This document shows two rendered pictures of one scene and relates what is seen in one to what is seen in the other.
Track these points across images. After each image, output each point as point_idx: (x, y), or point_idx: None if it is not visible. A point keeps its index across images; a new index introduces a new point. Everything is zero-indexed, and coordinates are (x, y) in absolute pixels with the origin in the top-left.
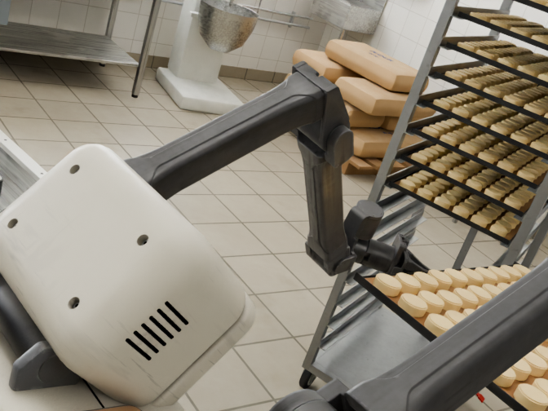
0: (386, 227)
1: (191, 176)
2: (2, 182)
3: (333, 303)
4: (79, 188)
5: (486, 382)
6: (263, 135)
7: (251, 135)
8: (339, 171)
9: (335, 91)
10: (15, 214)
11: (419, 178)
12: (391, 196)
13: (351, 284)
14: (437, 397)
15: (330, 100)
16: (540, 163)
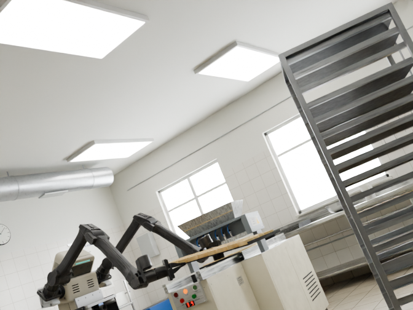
0: (385, 239)
1: (119, 248)
2: (193, 275)
3: (381, 293)
4: None
5: (69, 258)
6: (128, 233)
7: (126, 234)
8: (164, 231)
9: (134, 216)
10: None
11: (372, 206)
12: (375, 222)
13: (376, 278)
14: (62, 262)
15: (135, 218)
16: None
